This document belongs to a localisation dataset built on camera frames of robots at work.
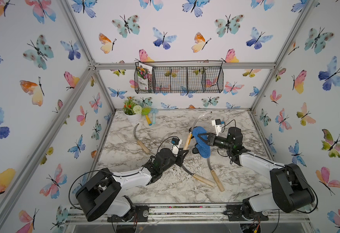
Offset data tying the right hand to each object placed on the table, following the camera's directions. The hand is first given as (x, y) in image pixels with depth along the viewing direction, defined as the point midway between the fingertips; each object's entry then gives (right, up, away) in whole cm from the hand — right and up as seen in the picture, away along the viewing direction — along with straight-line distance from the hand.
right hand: (200, 135), depth 80 cm
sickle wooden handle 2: (-7, -4, -1) cm, 8 cm away
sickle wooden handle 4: (+11, -29, +2) cm, 31 cm away
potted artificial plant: (-44, +14, +22) cm, 51 cm away
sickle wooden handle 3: (+3, -26, +4) cm, 27 cm away
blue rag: (+1, -7, -3) cm, 8 cm away
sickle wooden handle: (-35, -9, +19) cm, 41 cm away
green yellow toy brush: (-37, +16, +38) cm, 55 cm away
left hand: (-7, -8, +1) cm, 11 cm away
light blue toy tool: (-31, +17, +39) cm, 52 cm away
